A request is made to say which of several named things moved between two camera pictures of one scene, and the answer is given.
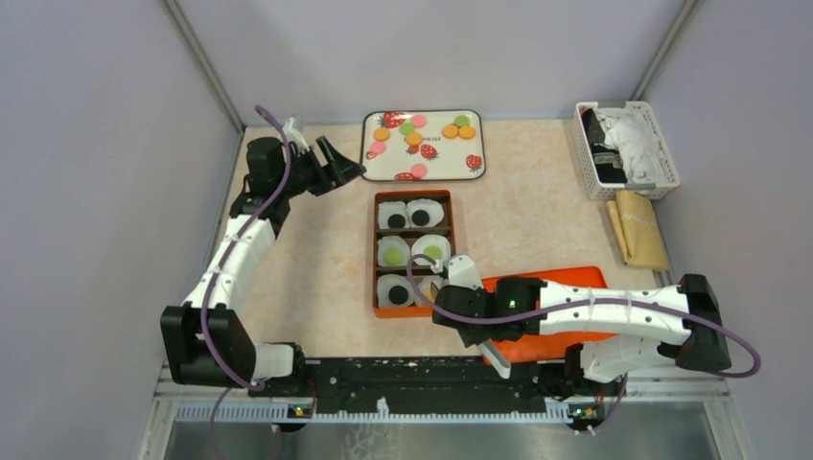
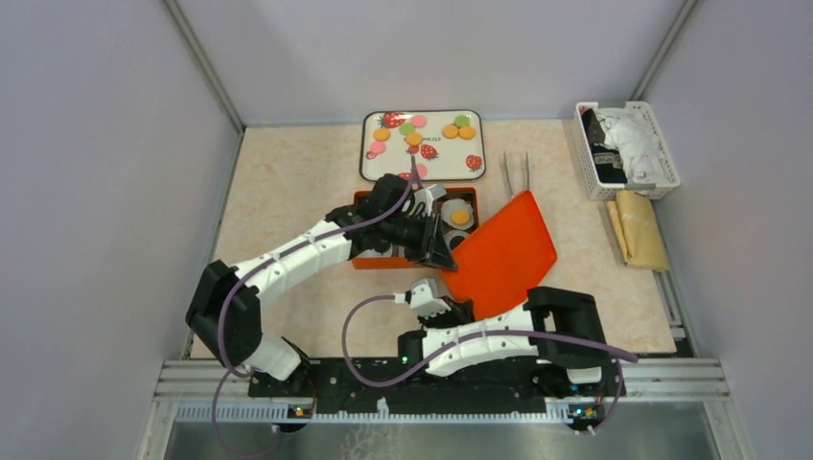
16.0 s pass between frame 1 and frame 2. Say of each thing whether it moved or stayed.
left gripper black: moved
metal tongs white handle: moved
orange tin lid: moved
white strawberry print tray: stayed
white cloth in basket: stayed
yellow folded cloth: stayed
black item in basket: stayed
